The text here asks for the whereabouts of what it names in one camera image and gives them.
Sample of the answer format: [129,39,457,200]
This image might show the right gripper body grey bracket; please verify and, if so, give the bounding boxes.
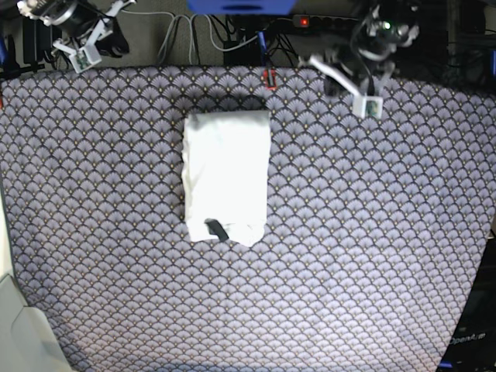
[52,1,135,74]

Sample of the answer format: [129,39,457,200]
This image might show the left gripper body grey bracket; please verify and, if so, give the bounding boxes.
[308,54,395,119]

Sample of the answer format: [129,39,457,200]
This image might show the white printed T-shirt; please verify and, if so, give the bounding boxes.
[181,111,271,246]

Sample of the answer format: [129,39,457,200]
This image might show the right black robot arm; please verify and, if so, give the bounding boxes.
[17,0,135,74]

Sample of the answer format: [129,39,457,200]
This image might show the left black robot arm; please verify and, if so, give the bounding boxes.
[298,1,421,119]

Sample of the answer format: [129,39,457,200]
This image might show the red black table clamp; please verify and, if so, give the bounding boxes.
[263,68,277,90]

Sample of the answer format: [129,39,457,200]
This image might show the black power strip red light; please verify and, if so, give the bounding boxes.
[291,14,359,29]

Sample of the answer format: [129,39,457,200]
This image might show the blue box at top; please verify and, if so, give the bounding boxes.
[187,0,296,15]

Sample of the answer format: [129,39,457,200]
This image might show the purple fan-pattern table cloth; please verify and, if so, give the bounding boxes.
[1,67,495,371]

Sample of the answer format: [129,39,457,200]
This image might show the grey chair corner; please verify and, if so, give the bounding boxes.
[1,274,72,371]

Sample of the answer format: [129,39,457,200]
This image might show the grey white cables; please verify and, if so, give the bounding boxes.
[115,0,260,67]

